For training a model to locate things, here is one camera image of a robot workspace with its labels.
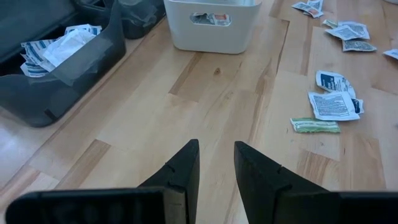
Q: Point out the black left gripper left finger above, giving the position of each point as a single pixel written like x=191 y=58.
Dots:
x=183 y=174

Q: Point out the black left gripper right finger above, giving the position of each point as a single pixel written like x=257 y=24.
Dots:
x=258 y=180

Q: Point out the green print bandage packet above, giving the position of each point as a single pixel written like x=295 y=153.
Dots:
x=329 y=23
x=315 y=125

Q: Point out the blue print alcohol pad packet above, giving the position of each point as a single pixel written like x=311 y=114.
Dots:
x=334 y=105
x=392 y=54
x=358 y=105

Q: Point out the white paper packet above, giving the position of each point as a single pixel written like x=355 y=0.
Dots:
x=300 y=6
x=343 y=32
x=66 y=45
x=315 y=3
x=332 y=81

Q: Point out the large blue striped packet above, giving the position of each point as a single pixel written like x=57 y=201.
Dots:
x=32 y=51
x=90 y=29

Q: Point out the small blue striped packet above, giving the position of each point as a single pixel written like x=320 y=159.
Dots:
x=32 y=71

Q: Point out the white plastic bin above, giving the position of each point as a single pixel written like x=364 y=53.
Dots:
x=211 y=37

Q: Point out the grey translucent bin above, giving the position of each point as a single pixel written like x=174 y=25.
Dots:
x=140 y=18
x=77 y=81

